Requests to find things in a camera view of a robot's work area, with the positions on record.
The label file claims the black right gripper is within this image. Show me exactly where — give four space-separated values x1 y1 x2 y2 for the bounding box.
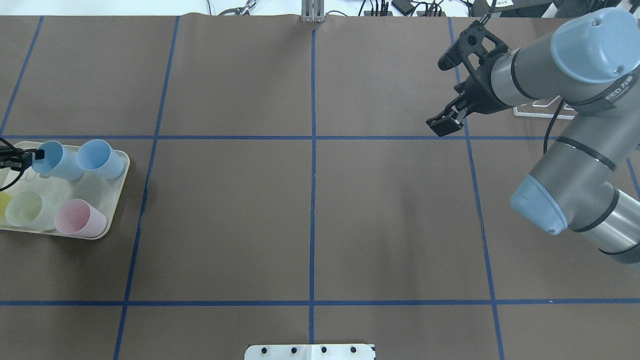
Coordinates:
426 47 512 137

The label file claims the light blue plastic cup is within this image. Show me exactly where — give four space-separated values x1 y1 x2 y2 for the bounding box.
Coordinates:
32 140 84 182

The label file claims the yellow plastic cup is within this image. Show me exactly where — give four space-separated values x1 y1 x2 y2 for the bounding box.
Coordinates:
0 191 13 219

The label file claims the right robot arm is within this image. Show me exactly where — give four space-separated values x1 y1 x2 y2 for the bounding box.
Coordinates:
426 7 640 271

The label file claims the pale green plastic cup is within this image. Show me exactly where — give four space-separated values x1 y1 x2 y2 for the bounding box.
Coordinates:
5 191 57 231

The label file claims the pink plastic cup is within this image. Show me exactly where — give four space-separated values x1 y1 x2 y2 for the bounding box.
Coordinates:
54 198 108 239

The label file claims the white plastic tray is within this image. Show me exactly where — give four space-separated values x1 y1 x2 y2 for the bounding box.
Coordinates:
0 150 131 240

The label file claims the brown paper table mat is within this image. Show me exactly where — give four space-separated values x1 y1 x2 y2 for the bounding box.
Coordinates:
1 13 639 360

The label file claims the metal rod with stand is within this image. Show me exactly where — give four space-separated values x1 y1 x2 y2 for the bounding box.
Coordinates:
217 0 258 16

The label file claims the white wire cup rack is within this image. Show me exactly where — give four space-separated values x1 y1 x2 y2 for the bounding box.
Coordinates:
513 96 578 120

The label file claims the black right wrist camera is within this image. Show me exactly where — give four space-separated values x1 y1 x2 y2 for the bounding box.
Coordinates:
438 20 509 73

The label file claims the aluminium frame post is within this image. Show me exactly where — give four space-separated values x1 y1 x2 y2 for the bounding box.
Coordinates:
301 0 326 23

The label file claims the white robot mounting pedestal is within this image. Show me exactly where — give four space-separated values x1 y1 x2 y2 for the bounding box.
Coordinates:
244 343 377 360

